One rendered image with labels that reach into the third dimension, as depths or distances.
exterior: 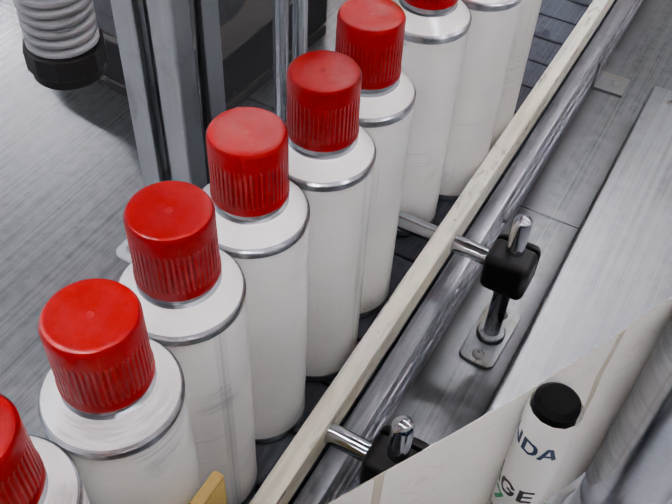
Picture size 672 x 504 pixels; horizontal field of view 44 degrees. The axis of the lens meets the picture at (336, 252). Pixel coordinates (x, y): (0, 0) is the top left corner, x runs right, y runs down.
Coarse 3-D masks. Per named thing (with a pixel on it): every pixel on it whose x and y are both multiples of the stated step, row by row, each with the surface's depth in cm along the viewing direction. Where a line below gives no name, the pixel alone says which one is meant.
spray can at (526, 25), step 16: (528, 0) 54; (528, 16) 55; (528, 32) 56; (512, 48) 56; (528, 48) 57; (512, 64) 57; (512, 80) 58; (512, 96) 60; (512, 112) 61; (496, 128) 61
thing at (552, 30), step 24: (552, 0) 80; (576, 0) 80; (552, 24) 77; (576, 24) 77; (600, 24) 78; (552, 48) 74; (528, 72) 72; (552, 96) 70; (408, 240) 58; (408, 264) 56; (360, 336) 52; (384, 360) 54; (312, 384) 49; (312, 408) 48; (264, 456) 46; (264, 480) 45
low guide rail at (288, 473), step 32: (608, 0) 74; (576, 32) 70; (544, 96) 64; (512, 128) 61; (480, 192) 56; (448, 224) 54; (416, 288) 50; (384, 320) 48; (352, 352) 47; (384, 352) 49; (352, 384) 45; (320, 416) 44; (288, 448) 43; (320, 448) 44; (288, 480) 41
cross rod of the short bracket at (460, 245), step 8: (400, 216) 55; (408, 216) 55; (400, 224) 55; (408, 224) 55; (416, 224) 54; (424, 224) 54; (432, 224) 55; (408, 232) 55; (416, 232) 55; (424, 232) 54; (432, 232) 54; (456, 240) 54; (464, 240) 54; (456, 248) 54; (464, 248) 53; (472, 248) 53; (480, 248) 53; (488, 248) 53; (464, 256) 54; (472, 256) 53; (480, 256) 53
